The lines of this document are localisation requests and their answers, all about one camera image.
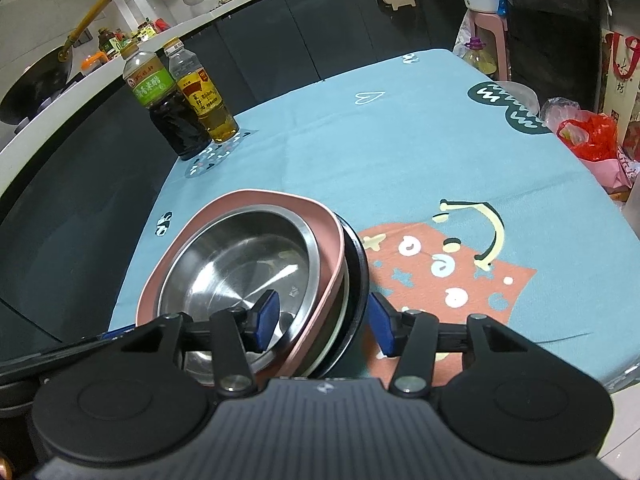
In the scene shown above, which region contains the dark vinegar bottle green label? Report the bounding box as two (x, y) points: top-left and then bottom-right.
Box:
(121, 42), (211, 161)

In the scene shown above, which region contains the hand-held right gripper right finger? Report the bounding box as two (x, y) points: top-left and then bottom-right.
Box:
(369, 292), (523, 396)

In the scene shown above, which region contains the clear plastic container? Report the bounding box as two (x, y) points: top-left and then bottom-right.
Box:
(495, 80), (541, 111)

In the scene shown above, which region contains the floral plastic bag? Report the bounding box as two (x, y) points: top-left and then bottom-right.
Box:
(451, 10), (476, 56)

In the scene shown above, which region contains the pink bowl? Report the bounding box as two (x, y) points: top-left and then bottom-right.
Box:
(135, 188), (347, 380)

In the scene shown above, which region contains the stainless steel bowl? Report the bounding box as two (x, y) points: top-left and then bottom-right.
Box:
(156, 205), (321, 376)

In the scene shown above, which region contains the red plastic bag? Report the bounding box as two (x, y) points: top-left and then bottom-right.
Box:
(556, 112), (621, 161)

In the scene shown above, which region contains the blue printed tablecloth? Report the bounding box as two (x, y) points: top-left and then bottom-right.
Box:
(107, 49), (640, 391)

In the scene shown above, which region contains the black mesh rack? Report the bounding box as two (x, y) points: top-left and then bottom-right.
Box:
(495, 0), (608, 111)

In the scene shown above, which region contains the red and white paper bag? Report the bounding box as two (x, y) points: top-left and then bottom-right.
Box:
(597, 27), (640, 126)

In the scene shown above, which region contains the black round bowl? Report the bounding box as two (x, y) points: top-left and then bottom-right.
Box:
(295, 212), (372, 381)

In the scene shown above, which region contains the group of condiment bottles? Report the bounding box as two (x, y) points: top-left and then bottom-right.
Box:
(97, 17), (171, 61)

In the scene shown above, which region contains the pink plastic bag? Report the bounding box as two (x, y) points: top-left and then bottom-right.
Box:
(590, 152), (640, 193)

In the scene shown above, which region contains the large oil jug purple cap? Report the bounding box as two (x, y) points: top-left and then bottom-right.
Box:
(462, 36), (498, 78)

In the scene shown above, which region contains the crumpled clear plastic bag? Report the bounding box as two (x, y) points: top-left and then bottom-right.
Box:
(539, 96), (583, 131)

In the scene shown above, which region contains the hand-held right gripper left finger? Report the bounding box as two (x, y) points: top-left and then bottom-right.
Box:
(120, 290), (280, 393)

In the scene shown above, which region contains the yellow cooking oil bottle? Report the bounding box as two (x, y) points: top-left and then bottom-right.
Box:
(164, 37), (240, 145)

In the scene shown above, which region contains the white kitchen countertop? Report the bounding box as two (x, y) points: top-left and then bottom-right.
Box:
(0, 0), (381, 181)

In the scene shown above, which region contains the black wok wooden handle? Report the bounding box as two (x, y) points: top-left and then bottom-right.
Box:
(0, 0), (113, 126)

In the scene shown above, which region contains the pink plastic stool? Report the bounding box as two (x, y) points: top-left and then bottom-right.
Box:
(465, 7), (511, 81)

